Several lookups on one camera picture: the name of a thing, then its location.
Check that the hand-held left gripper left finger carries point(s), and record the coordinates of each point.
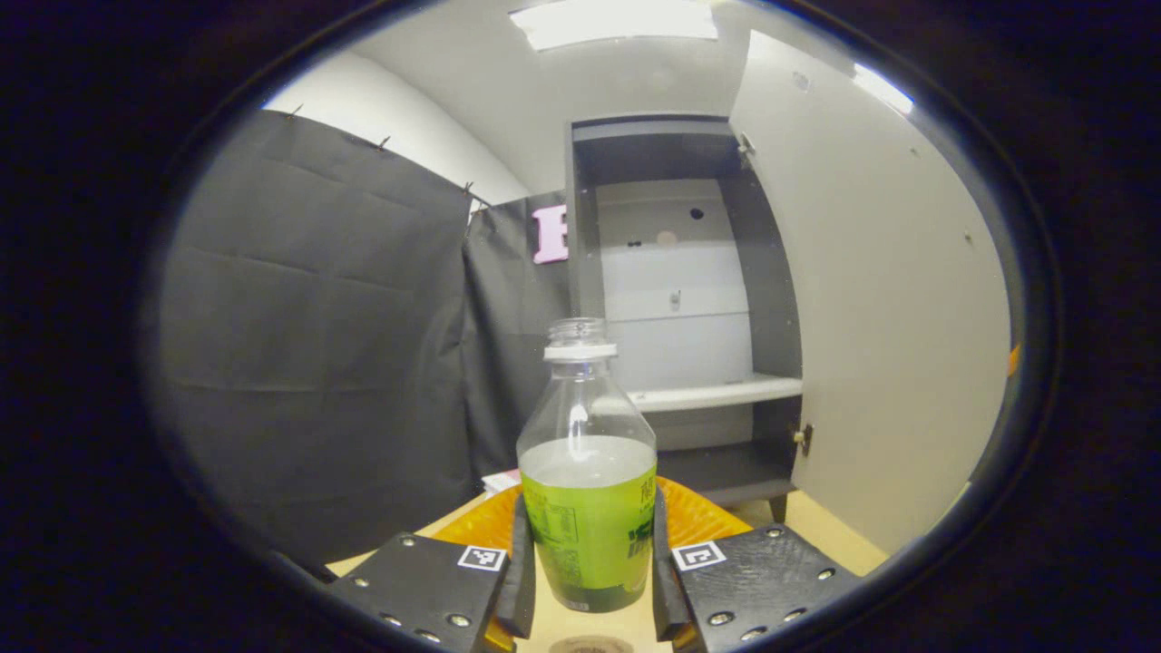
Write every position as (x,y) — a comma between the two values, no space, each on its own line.
(426,580)

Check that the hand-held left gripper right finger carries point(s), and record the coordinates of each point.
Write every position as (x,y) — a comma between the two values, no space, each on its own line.
(762,576)

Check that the clear bottle with green label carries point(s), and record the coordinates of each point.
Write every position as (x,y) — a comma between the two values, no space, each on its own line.
(590,526)

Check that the grey cabinet door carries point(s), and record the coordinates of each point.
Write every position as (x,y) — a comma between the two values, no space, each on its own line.
(889,317)

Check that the dark grey cabinet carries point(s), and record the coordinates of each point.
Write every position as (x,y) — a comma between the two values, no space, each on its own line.
(771,272)

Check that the metal door hinge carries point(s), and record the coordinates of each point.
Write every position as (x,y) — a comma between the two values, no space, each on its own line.
(803,439)
(746,150)

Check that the white cabinet shelf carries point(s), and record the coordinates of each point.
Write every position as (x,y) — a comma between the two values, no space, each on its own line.
(717,394)

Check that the white pink booklet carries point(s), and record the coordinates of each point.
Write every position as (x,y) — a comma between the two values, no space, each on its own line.
(502,482)

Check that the black backdrop cloth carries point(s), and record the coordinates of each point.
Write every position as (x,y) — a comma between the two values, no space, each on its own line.
(317,363)

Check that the long ceiling light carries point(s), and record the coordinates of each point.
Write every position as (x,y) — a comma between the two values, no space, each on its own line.
(882,88)

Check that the large ceiling light panel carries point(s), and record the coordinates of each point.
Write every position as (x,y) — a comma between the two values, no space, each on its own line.
(617,23)

